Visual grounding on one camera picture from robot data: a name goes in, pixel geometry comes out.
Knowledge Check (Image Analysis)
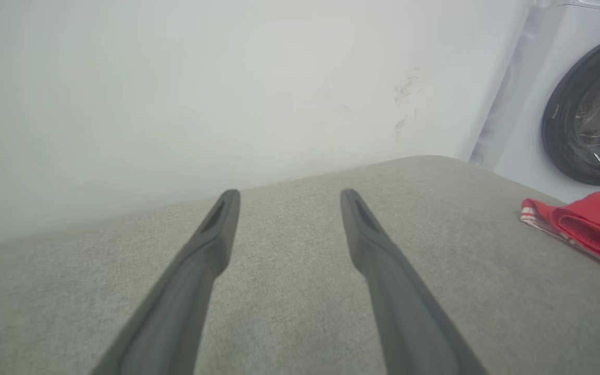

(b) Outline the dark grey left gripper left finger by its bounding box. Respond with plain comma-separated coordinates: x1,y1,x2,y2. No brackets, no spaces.
89,189,242,375

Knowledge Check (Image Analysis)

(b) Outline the beige fabric ottoman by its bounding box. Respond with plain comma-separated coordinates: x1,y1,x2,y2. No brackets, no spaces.
0,155,600,375

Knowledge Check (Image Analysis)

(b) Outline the white washing machine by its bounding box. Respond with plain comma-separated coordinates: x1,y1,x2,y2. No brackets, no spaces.
469,0,600,204

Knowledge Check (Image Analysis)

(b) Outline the dark round washing machine door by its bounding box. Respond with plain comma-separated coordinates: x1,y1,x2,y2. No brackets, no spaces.
541,30,600,187

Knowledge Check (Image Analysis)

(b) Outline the red and white shirt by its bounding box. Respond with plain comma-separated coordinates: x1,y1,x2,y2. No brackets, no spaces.
519,190,600,286

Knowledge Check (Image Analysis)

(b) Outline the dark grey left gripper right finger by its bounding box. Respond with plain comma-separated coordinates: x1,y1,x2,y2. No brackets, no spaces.
339,188,489,375

